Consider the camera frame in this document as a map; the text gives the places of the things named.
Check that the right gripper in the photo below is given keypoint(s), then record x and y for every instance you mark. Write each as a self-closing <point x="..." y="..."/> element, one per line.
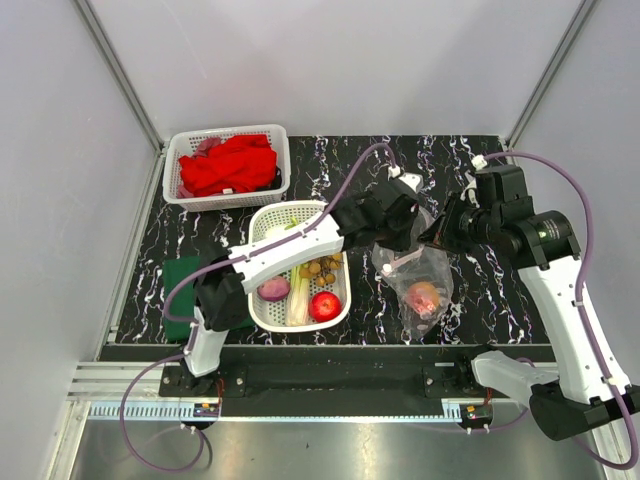
<point x="441" y="231"/>

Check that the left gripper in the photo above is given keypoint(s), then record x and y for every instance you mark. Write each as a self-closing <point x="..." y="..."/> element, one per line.
<point x="402" y="243"/>

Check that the clear zip top bag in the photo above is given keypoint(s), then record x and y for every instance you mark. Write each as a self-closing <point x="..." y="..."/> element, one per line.
<point x="421" y="278"/>

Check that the orange fake fruit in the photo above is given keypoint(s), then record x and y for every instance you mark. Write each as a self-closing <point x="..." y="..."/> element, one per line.
<point x="423" y="298"/>

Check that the red fake apple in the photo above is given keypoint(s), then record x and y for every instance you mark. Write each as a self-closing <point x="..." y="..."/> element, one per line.
<point x="324" y="306"/>

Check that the beige fake garlic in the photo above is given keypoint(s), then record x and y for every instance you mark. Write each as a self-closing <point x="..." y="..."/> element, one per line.
<point x="298" y="298"/>

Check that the purple fake onion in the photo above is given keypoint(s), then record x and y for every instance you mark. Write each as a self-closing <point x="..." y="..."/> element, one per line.
<point x="274" y="289"/>

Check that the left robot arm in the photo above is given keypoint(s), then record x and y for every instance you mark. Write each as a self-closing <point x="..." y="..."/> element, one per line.
<point x="384" y="215"/>

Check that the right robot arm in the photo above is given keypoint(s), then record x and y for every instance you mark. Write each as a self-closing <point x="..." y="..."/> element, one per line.
<point x="544" y="251"/>

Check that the large white perforated basket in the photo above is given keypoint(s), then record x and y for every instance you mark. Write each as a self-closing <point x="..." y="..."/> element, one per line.
<point x="272" y="223"/>

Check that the red cloth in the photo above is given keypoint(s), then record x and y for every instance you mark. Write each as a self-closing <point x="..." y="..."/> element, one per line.
<point x="241" y="164"/>

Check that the grey pink cloth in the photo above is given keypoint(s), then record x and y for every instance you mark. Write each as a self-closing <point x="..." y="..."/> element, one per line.
<point x="206" y="146"/>

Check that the small white basket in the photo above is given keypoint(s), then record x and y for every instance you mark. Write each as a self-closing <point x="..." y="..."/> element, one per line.
<point x="187" y="142"/>

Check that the green cloth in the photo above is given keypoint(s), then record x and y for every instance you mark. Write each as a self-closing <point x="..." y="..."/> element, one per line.
<point x="174" y="271"/>

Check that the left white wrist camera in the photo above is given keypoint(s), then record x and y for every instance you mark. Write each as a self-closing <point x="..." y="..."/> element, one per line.
<point x="413" y="181"/>

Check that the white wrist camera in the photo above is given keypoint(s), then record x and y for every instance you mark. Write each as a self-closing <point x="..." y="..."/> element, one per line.
<point x="413" y="181"/>
<point x="469" y="193"/>

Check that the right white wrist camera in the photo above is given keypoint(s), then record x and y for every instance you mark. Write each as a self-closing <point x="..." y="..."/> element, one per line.
<point x="469" y="193"/>

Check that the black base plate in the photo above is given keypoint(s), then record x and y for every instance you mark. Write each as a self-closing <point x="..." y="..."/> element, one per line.
<point x="329" y="382"/>

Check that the right aluminium frame post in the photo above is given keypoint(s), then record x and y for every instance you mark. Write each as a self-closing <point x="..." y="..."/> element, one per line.
<point x="578" y="22"/>

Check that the aluminium frame post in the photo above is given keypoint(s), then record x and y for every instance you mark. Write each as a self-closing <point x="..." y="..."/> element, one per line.
<point x="578" y="22"/>
<point x="103" y="44"/>

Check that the left aluminium frame post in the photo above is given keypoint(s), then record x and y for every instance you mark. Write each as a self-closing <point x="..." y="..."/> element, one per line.
<point x="103" y="44"/>

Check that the white cable duct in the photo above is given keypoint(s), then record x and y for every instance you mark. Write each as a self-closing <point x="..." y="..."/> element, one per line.
<point x="185" y="411"/>

